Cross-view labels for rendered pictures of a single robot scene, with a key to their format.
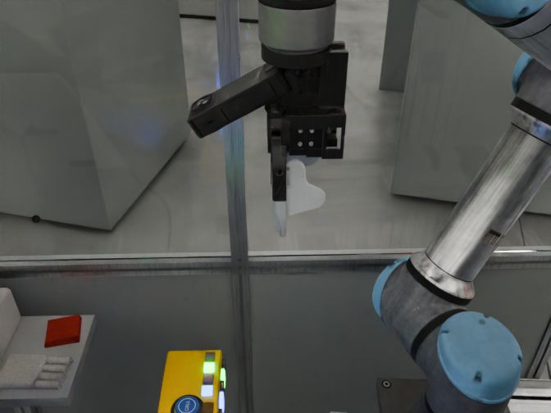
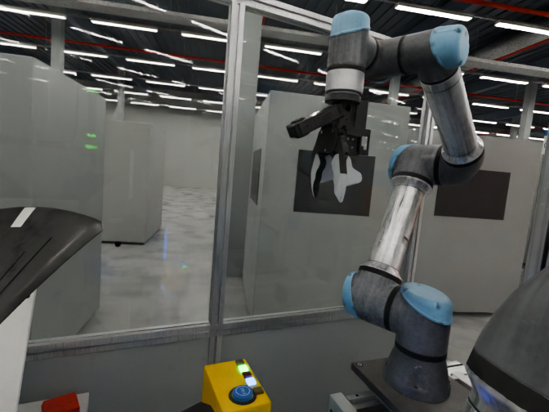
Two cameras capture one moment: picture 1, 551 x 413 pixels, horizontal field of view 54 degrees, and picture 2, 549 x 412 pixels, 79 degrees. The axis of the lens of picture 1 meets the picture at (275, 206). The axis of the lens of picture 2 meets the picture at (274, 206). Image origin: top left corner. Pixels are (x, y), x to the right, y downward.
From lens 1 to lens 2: 0.50 m
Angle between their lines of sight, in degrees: 36
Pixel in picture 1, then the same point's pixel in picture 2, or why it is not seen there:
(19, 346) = not seen: outside the picture
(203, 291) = (185, 357)
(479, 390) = (440, 315)
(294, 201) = (348, 176)
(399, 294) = (364, 284)
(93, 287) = (90, 364)
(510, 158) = (403, 198)
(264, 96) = (334, 114)
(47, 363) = not seen: outside the picture
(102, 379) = not seen: outside the picture
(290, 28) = (352, 78)
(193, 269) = (180, 335)
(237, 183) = (221, 259)
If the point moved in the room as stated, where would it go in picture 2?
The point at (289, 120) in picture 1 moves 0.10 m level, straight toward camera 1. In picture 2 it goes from (345, 131) to (377, 126)
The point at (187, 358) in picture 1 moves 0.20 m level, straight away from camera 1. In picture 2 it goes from (222, 366) to (187, 329)
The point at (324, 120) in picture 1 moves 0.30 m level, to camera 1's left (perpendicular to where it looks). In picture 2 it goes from (361, 131) to (210, 108)
